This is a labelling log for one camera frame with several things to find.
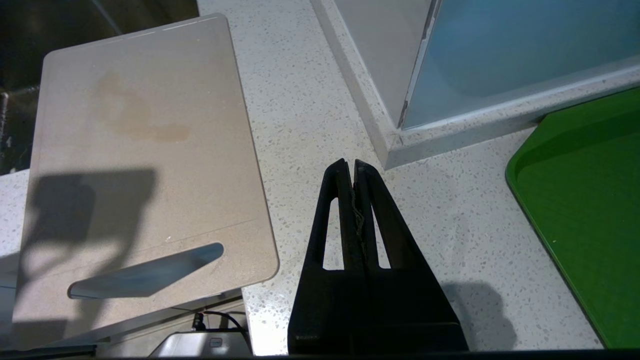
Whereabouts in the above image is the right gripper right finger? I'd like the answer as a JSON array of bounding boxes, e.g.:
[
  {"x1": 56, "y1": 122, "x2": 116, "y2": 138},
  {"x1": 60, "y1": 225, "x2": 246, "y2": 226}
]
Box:
[{"x1": 353, "y1": 159, "x2": 469, "y2": 354}]

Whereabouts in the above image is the grey window frame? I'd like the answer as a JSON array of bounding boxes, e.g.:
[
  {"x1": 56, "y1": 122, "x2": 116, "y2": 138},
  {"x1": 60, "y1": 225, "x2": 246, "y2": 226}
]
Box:
[{"x1": 311, "y1": 0, "x2": 640, "y2": 171}]

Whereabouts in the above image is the black cable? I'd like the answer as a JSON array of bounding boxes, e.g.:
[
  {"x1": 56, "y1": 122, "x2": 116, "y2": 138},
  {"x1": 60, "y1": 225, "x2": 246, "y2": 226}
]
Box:
[{"x1": 192, "y1": 309, "x2": 250, "y2": 335}]

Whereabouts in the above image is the frosted glass panel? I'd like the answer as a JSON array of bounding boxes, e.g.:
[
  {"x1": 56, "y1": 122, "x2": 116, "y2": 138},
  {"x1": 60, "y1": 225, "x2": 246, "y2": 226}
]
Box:
[{"x1": 400, "y1": 0, "x2": 640, "y2": 131}]

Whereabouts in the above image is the green plastic tray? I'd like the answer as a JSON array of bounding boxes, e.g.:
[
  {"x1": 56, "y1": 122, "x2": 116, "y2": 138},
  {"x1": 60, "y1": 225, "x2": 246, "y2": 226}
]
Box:
[{"x1": 505, "y1": 87, "x2": 640, "y2": 349}]

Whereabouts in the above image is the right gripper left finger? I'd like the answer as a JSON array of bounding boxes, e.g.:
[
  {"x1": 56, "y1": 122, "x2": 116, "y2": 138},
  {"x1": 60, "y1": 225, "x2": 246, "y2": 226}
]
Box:
[{"x1": 287, "y1": 158, "x2": 370, "y2": 354}]

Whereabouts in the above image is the beige cutting board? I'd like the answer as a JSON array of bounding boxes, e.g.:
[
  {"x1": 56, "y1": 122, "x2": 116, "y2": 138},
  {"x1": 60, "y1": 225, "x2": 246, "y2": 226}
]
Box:
[{"x1": 10, "y1": 13, "x2": 280, "y2": 351}]

